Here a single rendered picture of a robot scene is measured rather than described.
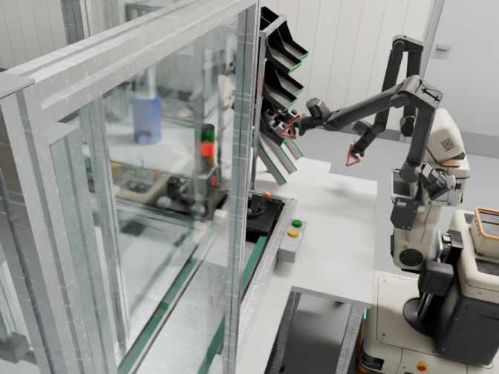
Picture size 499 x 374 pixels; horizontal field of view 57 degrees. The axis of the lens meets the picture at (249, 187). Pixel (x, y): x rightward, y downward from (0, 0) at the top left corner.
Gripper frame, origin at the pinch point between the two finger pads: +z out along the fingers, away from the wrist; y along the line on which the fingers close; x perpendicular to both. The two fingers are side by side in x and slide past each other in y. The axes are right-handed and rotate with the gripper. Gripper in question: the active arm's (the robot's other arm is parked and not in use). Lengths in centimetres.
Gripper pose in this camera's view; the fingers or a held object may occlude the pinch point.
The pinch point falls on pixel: (284, 128)
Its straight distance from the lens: 199.9
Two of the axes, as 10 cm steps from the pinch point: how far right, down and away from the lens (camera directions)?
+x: 3.6, 8.6, 3.6
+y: -4.0, 4.9, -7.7
